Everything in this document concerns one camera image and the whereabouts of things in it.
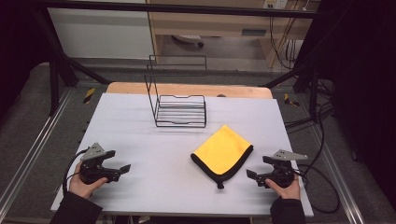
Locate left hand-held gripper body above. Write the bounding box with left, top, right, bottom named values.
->
left=78, top=142, right=122, bottom=186

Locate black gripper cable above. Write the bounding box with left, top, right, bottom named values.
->
left=292, top=163, right=341, bottom=215
left=62, top=148, right=90, bottom=196

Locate white cabinet panel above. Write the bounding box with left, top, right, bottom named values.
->
left=46, top=7, right=155, bottom=61

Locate white wall socket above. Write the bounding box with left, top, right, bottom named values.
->
left=262, top=0, right=290, bottom=10

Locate hanging cable bundle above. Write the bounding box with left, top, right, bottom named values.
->
left=268, top=8, right=302, bottom=71

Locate wooden table board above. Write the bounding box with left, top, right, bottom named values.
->
left=106, top=81, right=275, bottom=100

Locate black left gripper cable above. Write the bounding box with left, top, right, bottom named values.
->
left=62, top=148, right=90, bottom=196

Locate black metal frame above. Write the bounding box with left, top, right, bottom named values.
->
left=29, top=0, right=356, bottom=124

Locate black floor cable bundle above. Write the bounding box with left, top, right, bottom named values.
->
left=283, top=78, right=335, bottom=133

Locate yellow black tape strip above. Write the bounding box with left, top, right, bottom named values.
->
left=82, top=87, right=96, bottom=105
left=283, top=92, right=301, bottom=107

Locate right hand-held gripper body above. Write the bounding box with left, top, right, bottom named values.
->
left=256, top=148, right=309, bottom=189

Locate office chair wheel base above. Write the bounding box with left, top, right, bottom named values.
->
left=172, top=34, right=205, bottom=49

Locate light wooden desk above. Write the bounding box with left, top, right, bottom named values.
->
left=146, top=0, right=321, bottom=68

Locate person's right hand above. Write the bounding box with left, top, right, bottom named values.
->
left=264, top=177, right=302, bottom=201

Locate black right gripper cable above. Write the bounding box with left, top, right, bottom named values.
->
left=292, top=163, right=341, bottom=215

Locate yellow cloth with black edge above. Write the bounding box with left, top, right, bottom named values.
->
left=190, top=124, right=255, bottom=190

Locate black wire rack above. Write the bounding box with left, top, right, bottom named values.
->
left=143, top=54, right=208, bottom=129

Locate person's left hand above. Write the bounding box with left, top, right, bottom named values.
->
left=68, top=161, right=108, bottom=200

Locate aluminium floor rail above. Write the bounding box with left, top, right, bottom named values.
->
left=309, top=122, right=366, bottom=224
left=0, top=87, right=77, bottom=216

